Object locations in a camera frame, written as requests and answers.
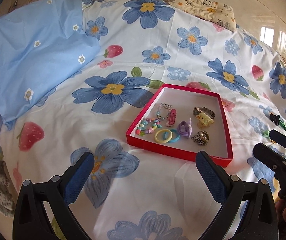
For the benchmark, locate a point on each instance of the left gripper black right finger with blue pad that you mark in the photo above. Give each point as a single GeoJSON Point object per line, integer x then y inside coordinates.
{"type": "Point", "coordinates": [259, 220]}

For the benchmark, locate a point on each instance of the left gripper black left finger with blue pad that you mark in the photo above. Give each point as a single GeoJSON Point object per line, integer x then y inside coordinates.
{"type": "Point", "coordinates": [31, 220]}

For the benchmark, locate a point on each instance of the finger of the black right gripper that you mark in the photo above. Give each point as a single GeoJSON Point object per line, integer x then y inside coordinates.
{"type": "Point", "coordinates": [278, 137]}
{"type": "Point", "coordinates": [271, 159]}

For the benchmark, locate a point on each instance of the rhinestone bow hair clip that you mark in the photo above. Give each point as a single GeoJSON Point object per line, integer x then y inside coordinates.
{"type": "Point", "coordinates": [201, 138]}

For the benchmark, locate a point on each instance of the yellow claw hair clip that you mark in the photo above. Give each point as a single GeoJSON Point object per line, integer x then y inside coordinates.
{"type": "Point", "coordinates": [204, 120]}

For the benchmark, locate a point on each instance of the gold green-faced wristwatch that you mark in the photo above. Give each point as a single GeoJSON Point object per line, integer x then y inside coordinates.
{"type": "Point", "coordinates": [207, 111]}

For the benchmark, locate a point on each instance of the pink snap hair clip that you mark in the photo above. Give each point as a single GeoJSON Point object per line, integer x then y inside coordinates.
{"type": "Point", "coordinates": [171, 118]}

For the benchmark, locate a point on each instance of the green leaf hair clip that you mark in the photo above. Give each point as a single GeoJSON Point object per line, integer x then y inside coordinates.
{"type": "Point", "coordinates": [282, 125]}

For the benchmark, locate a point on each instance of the black scrunchie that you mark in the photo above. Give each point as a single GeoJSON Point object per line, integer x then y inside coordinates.
{"type": "Point", "coordinates": [274, 118]}

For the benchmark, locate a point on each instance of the cream patterned pillow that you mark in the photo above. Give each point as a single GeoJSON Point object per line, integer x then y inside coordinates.
{"type": "Point", "coordinates": [212, 11]}

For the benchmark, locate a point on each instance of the light blue pillow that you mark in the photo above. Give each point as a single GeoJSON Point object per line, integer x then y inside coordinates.
{"type": "Point", "coordinates": [41, 45]}

